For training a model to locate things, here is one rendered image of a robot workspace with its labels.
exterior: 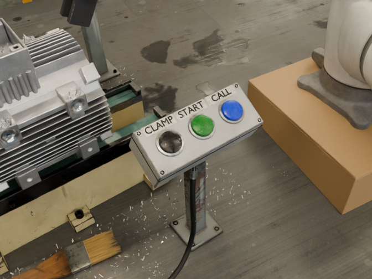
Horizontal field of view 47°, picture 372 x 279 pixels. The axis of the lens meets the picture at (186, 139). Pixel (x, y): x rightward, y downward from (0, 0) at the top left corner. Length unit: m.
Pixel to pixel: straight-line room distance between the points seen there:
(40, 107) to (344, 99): 0.54
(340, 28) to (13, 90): 0.53
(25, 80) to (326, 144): 0.51
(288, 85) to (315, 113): 0.10
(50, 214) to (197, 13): 0.79
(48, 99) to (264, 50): 0.69
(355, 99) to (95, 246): 0.54
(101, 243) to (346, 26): 0.55
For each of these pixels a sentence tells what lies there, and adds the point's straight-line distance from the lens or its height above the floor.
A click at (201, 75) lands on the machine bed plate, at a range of 1.09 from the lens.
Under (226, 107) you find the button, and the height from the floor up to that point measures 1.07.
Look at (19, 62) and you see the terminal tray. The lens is 0.62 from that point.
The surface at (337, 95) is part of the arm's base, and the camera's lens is 0.87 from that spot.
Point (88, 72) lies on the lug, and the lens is 0.65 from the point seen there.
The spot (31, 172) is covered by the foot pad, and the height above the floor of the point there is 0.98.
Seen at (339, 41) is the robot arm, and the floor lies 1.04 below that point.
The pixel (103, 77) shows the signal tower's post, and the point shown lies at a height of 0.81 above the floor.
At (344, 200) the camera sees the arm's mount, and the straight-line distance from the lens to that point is 0.81.
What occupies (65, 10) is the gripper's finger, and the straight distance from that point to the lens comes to 0.61.
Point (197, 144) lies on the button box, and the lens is 0.56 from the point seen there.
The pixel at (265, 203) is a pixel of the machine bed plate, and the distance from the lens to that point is 0.82.
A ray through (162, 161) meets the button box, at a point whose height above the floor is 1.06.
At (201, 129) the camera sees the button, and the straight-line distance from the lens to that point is 0.56.
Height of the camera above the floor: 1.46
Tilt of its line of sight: 46 degrees down
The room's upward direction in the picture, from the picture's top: 3 degrees counter-clockwise
